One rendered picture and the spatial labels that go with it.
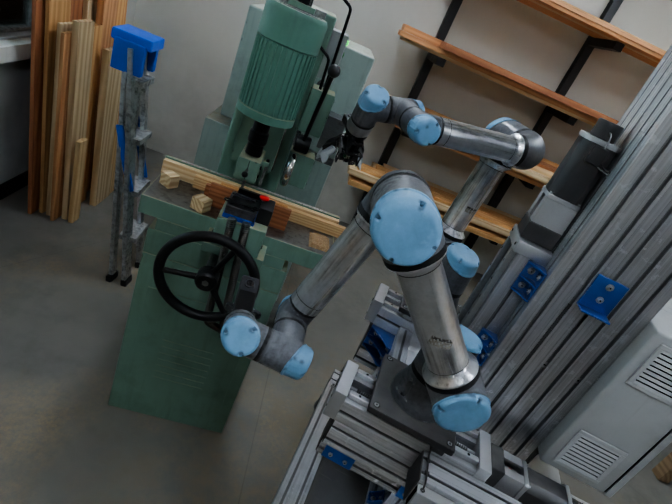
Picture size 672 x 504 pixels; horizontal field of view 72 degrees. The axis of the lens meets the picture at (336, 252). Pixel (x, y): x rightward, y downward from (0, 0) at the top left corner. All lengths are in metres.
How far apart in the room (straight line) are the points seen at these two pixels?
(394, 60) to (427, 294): 2.99
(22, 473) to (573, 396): 1.64
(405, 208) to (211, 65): 3.21
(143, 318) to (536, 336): 1.21
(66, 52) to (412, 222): 2.15
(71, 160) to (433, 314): 2.31
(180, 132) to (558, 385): 3.36
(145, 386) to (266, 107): 1.10
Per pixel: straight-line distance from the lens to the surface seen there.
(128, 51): 2.14
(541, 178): 3.56
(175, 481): 1.88
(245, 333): 0.93
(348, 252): 0.96
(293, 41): 1.35
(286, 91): 1.37
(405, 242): 0.77
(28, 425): 1.98
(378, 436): 1.27
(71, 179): 2.90
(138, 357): 1.82
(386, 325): 1.65
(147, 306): 1.66
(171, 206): 1.45
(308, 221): 1.57
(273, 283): 1.51
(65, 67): 2.67
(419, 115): 1.26
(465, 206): 1.61
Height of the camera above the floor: 1.57
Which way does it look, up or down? 27 degrees down
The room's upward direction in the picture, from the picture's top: 24 degrees clockwise
